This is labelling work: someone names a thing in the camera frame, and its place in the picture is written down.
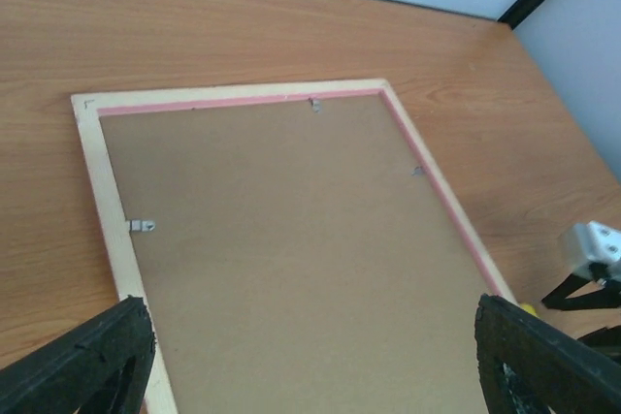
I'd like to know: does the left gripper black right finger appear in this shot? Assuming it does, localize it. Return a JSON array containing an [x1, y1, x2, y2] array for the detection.
[[474, 294, 620, 413]]

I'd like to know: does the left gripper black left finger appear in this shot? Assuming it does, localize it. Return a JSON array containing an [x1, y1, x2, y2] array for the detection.
[[1, 297, 156, 413]]

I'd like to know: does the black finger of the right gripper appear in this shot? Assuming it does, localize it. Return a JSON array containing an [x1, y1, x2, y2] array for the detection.
[[577, 326, 621, 354], [540, 268, 621, 311]]

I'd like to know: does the yellow handled screwdriver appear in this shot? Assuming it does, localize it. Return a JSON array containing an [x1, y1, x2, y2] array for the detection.
[[520, 303, 538, 316]]

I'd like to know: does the pink wooden picture frame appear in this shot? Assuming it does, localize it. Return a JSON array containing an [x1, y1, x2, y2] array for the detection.
[[70, 77, 520, 414]]

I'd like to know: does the brown frame backing board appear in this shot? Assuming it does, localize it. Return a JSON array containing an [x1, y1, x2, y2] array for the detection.
[[98, 92, 501, 414]]

